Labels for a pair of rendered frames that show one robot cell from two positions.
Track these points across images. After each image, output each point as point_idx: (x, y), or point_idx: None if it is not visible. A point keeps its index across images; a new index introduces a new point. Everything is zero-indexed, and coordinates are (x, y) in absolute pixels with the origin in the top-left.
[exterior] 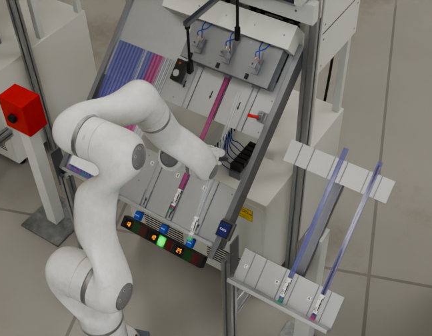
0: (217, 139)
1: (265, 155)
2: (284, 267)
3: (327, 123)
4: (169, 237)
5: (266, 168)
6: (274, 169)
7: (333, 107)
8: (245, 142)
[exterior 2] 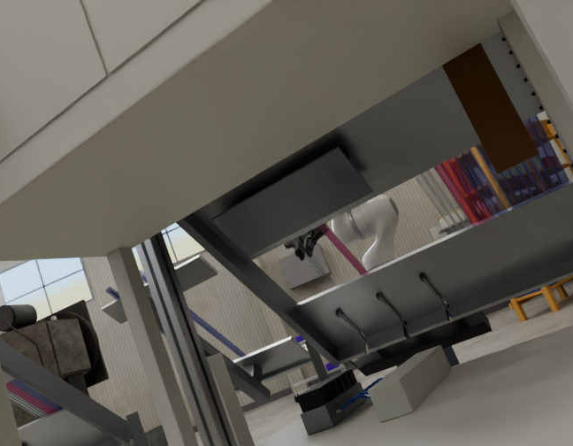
0: (400, 367)
1: (299, 440)
2: (250, 353)
3: None
4: (410, 342)
5: (294, 434)
6: (278, 441)
7: None
8: (351, 425)
